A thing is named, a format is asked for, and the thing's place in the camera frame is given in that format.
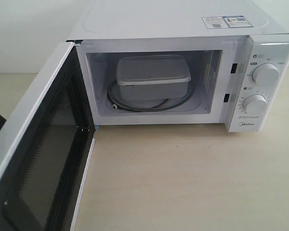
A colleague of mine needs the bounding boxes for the white microwave door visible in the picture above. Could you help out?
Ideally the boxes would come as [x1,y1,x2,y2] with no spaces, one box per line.
[0,41,94,231]

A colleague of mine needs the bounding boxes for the white plastic lidded container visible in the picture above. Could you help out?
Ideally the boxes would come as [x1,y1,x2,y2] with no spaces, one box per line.
[116,54,191,101]

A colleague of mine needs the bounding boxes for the white microwave oven body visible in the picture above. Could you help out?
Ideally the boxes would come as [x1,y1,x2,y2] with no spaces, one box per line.
[67,0,289,132]

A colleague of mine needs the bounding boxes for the glass turntable plate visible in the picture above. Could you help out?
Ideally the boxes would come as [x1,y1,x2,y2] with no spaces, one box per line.
[107,61,197,113]

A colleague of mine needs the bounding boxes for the lower white control knob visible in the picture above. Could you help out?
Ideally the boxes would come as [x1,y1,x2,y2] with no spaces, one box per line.
[243,94,267,114]

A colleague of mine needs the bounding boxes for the white control knob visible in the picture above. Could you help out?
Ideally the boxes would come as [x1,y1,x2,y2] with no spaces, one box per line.
[252,63,280,85]
[243,94,267,114]

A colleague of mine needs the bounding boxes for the blue white label sticker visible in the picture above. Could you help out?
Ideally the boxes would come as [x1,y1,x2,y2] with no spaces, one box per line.
[201,15,253,29]

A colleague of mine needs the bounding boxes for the upper white control knob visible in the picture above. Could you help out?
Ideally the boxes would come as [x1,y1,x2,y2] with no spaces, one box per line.
[252,63,280,85]

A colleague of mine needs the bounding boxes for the grey turntable roller ring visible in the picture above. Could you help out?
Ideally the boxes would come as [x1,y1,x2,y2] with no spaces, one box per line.
[107,80,176,113]

